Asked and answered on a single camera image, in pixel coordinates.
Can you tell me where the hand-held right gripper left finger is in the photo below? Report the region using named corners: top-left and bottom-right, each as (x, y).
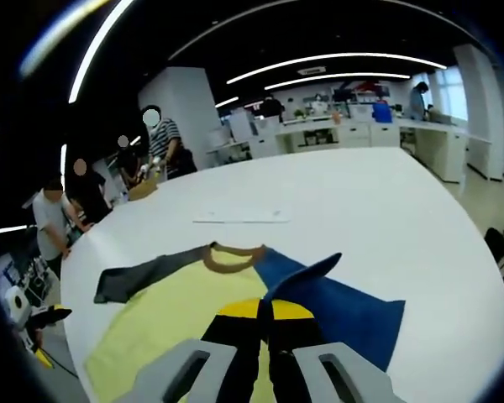
top-left (124, 298), bottom-right (265, 403)

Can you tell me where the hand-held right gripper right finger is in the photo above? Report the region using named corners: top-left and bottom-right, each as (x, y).
top-left (263, 298), bottom-right (399, 403)

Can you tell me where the yellow blue grey garment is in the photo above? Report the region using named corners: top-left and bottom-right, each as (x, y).
top-left (83, 240), bottom-right (407, 403)

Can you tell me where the cardboard box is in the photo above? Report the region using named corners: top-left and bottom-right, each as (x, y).
top-left (127, 179), bottom-right (160, 202)

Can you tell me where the long white lab counter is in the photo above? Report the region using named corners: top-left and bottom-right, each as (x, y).
top-left (205, 116), bottom-right (470, 182)

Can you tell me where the black office chair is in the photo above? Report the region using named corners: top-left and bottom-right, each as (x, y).
top-left (485, 226), bottom-right (504, 290)

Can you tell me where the wide white pillar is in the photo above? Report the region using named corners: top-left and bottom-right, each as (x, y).
top-left (137, 65), bottom-right (224, 170)

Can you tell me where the curved ceiling light strip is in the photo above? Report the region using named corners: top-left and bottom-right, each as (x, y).
top-left (263, 72), bottom-right (412, 92)
top-left (225, 51), bottom-right (448, 85)

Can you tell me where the long ceiling light strip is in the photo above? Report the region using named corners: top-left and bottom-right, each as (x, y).
top-left (68, 0), bottom-right (134, 105)

